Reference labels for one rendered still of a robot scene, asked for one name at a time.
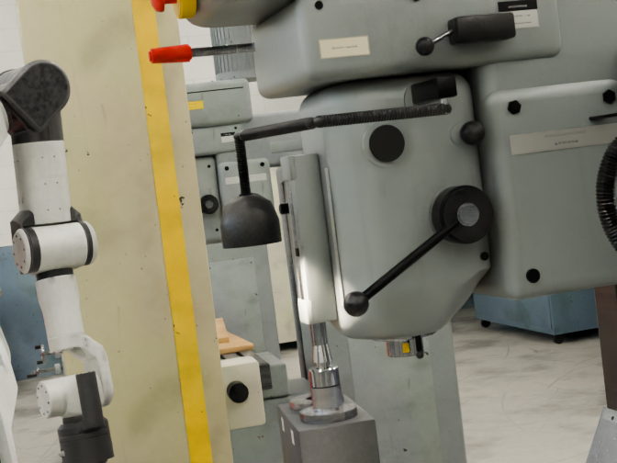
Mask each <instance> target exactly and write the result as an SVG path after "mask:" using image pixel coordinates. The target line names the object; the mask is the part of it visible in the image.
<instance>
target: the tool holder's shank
mask: <svg viewBox="0 0 617 463"><path fill-rule="evenodd" d="M310 330H311V337H312V344H313V346H312V363H315V365H316V368H326V367H330V366H331V363H330V361H332V357H331V351H330V348H329V344H328V337H327V330H326V322H319V323H314V324H311V325H310Z"/></svg>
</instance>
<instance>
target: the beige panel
mask: <svg viewBox="0 0 617 463"><path fill-rule="evenodd" d="M16 5H17V18H18V25H19V32H20V38H21V46H22V52H23V60H24V66H25V65H26V64H27V63H29V62H33V61H36V60H48V61H51V62H55V63H56V64H58V65H59V66H60V67H61V68H62V69H63V70H64V71H65V73H66V74H67V76H68V79H69V82H70V87H71V93H70V97H69V100H68V102H67V104H66V106H65V107H64V108H63V109H62V110H61V115H62V131H63V139H64V149H65V156H66V165H67V174H68V182H69V189H70V197H71V206H72V207H74V208H75V209H76V210H78V211H79V212H80V213H81V216H82V219H83V221H87V222H88V223H89V224H90V225H91V226H92V227H93V229H94V231H95V235H96V239H97V256H96V259H95V261H94V262H93V263H92V264H91V265H83V266H81V267H79V268H76V269H74V270H73V274H74V275H76V278H77V284H78V288H79V293H80V309H81V314H82V319H83V324H84V333H85V334H86V335H88V336H90V337H91V338H93V339H94V340H95V341H97V342H98V343H100V344H101V345H102V346H103V348H104V349H105V351H106V353H107V358H108V364H109V368H110V373H111V378H112V382H113V388H114V396H113V400H112V402H111V403H110V404H109V405H107V406H105V407H102V411H103V416H104V417H105V418H107V419H108V425H109V430H110V435H111V440H112V444H113V451H114V457H112V458H110V459H108V460H107V463H233V456H232V449H231V441H230V428H229V420H228V413H227V405H226V399H225V391H224V384H223V377H222V369H221V362H220V354H219V340H218V334H217V326H216V319H215V312H214V304H213V297H212V289H211V282H210V274H209V267H208V254H207V247H206V239H205V232H204V224H203V217H202V209H201V202H200V196H199V188H198V181H197V173H196V159H195V152H194V144H193V137H192V131H191V123H190V116H189V108H188V101H187V93H186V86H185V72H184V65H183V63H182V62H173V63H151V62H149V57H148V51H150V49H155V48H161V47H169V46H175V45H181V43H180V36H179V28H178V21H177V17H176V16H175V13H174V9H173V4H167V5H164V11H163V12H158V11H156V10H155V9H154V8H153V7H152V5H151V0H16Z"/></svg>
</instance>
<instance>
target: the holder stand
mask: <svg viewBox="0 0 617 463"><path fill-rule="evenodd" d="M342 405H343V407H342V408H341V409H340V410H337V411H333V412H314V411H313V406H312V399H311V393H308V394H303V395H299V396H296V397H294V398H293V399H291V400H290V403H283V404H278V405H277V413H278V421H279V428H280V435H281V443H282V450H283V458H284V463H380V457H379V450H378V442H377V434H376V420H375V419H374V418H373V417H372V416H371V415H369V414H368V413H367V412H366V411H364V410H363V409H362V408H361V407H360V406H358V405H357V404H356V403H355V402H354V401H352V400H351V399H350V398H349V397H347V396H346V395H345V394H343V393H342Z"/></svg>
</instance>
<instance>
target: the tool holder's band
mask: <svg viewBox="0 0 617 463"><path fill-rule="evenodd" d="M337 373H339V367H338V366H337V365H331V366H330V367H326V368H316V367H311V368H310V369H309V370H308V375H309V376H311V377H325V376H330V375H334V374H337Z"/></svg>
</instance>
